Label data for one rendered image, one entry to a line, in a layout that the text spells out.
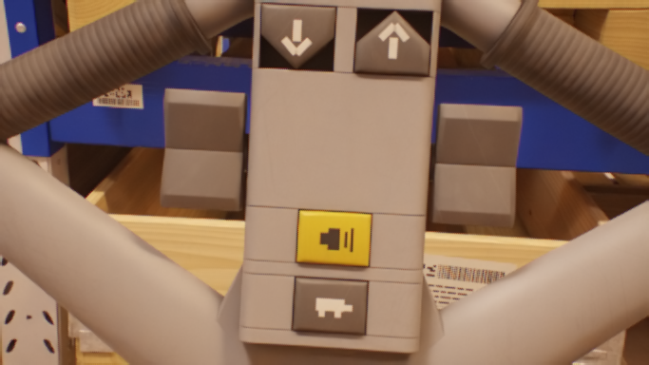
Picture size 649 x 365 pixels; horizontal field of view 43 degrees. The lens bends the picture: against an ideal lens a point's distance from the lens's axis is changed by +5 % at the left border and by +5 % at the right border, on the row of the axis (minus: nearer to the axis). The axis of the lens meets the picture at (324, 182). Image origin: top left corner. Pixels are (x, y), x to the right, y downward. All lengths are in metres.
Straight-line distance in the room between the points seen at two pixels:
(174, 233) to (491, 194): 0.83
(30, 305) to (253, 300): 1.01
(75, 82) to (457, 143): 0.19
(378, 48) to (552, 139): 0.84
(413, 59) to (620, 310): 0.16
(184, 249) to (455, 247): 0.40
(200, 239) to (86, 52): 0.78
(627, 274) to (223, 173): 0.21
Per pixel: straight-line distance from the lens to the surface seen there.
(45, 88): 0.43
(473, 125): 0.41
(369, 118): 0.40
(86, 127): 1.25
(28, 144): 1.29
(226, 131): 0.41
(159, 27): 0.42
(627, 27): 1.15
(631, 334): 2.04
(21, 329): 1.42
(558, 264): 0.43
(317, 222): 0.40
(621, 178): 3.34
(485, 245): 1.18
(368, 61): 0.40
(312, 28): 0.40
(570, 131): 1.22
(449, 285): 1.20
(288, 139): 0.40
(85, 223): 0.44
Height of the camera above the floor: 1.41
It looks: 20 degrees down
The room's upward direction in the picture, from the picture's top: 3 degrees clockwise
